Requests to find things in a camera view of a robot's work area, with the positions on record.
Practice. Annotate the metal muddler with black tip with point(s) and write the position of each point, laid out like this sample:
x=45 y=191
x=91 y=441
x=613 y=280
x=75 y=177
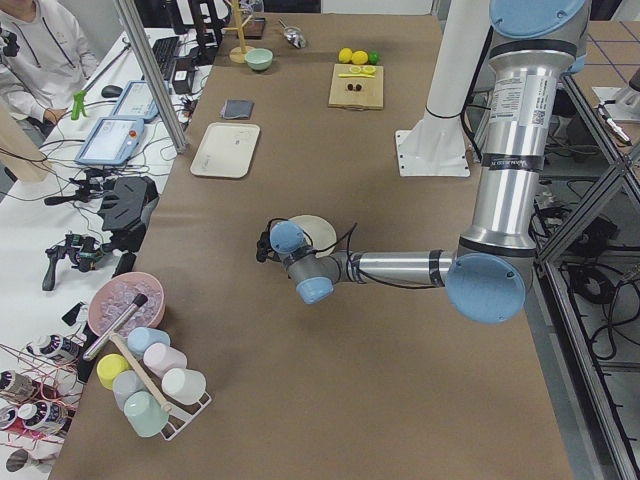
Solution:
x=92 y=351

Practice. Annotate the whole lemon lower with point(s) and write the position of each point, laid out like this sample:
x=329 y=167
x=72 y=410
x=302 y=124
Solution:
x=360 y=57

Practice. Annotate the pink bowl of ice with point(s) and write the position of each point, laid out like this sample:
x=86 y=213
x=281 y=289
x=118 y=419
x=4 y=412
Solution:
x=116 y=295

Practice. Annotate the white cup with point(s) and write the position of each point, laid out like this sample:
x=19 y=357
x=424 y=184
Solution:
x=184 y=385

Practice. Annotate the yellow plastic knife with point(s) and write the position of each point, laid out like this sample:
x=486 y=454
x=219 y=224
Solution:
x=356 y=75

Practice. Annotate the mint cup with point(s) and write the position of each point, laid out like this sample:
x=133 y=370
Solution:
x=145 y=414

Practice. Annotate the pink cup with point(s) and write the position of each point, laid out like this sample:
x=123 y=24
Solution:
x=159 y=358

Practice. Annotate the wooden cup tree stand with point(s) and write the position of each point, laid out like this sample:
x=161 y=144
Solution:
x=241 y=18

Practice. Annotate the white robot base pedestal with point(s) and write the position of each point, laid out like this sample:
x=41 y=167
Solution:
x=436 y=144

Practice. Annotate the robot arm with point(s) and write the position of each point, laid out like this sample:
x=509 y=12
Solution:
x=529 y=45

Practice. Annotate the blue cup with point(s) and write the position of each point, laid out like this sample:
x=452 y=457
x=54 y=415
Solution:
x=141 y=338

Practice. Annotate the green lime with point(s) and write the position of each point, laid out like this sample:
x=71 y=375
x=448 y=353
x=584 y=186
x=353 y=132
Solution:
x=373 y=58

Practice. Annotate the yellow cup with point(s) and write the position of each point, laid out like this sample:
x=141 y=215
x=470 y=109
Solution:
x=109 y=367

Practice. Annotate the black computer mouse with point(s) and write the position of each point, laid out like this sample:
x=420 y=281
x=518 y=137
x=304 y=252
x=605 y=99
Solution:
x=111 y=91

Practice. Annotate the cream rabbit tray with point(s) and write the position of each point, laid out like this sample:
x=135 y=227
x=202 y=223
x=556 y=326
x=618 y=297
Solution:
x=226 y=150

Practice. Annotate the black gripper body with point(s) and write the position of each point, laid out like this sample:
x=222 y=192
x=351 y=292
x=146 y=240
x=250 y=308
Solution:
x=262 y=246

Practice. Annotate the blue teach pendant far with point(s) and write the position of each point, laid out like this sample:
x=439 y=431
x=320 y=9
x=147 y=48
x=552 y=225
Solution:
x=136 y=100

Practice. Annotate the white wire cup rack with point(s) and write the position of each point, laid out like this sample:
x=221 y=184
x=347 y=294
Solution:
x=180 y=415

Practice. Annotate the whole lemon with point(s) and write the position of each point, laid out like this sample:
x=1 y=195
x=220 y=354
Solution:
x=345 y=55
x=360 y=57

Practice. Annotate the mint green bowl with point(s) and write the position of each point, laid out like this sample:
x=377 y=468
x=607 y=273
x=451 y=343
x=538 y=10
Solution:
x=259 y=59

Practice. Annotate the person in white hoodie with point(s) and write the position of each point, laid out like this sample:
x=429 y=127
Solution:
x=53 y=61

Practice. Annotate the bamboo cutting board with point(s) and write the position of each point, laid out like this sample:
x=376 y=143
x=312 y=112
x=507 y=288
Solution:
x=370 y=98

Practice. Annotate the blue teach pendant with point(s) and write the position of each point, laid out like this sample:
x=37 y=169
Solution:
x=111 y=142
x=136 y=100

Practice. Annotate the blue teach pendant near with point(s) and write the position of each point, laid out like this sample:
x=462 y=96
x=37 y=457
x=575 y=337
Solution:
x=111 y=142

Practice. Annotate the folded grey cloth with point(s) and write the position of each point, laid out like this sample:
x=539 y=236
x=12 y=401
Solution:
x=234 y=109

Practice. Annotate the grey cup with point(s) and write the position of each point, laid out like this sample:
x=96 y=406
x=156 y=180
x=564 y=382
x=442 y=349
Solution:
x=125 y=385

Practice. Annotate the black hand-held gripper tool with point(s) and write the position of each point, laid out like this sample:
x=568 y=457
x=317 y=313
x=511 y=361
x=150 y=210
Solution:
x=83 y=251

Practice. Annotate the beige round plate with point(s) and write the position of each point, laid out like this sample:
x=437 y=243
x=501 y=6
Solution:
x=320 y=234

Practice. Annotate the aluminium frame post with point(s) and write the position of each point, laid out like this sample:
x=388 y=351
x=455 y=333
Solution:
x=133 y=26

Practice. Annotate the whole lemon upper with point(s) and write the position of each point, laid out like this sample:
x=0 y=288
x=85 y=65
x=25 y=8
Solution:
x=345 y=55

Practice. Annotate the black keyboard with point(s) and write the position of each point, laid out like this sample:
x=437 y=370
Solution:
x=164 y=51

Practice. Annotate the metal ice scoop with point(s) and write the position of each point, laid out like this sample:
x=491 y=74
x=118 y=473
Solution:
x=293 y=35

